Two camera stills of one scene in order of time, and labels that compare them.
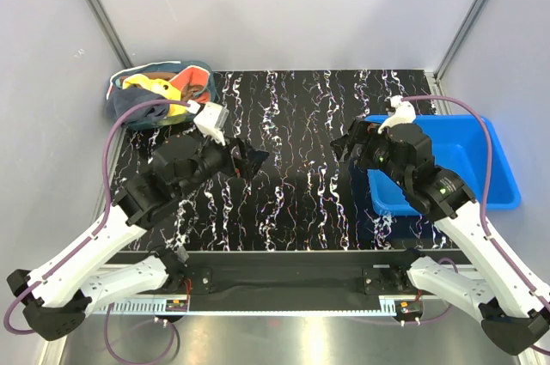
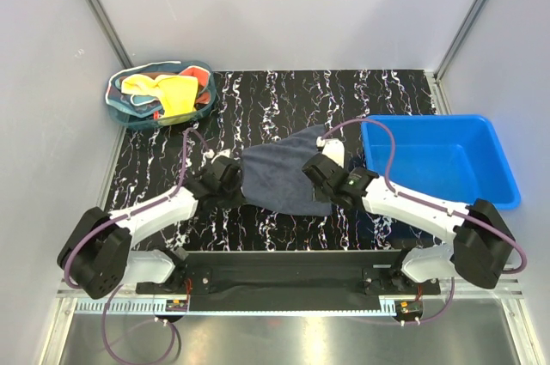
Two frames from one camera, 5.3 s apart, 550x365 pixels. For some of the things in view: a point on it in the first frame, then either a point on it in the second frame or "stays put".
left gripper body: (240, 163) -> (231, 196)
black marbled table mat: (302, 197) stays put
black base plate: (291, 275) stays put
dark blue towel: (120, 100) -> (273, 179)
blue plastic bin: (458, 145) stays put
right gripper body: (362, 133) -> (320, 193)
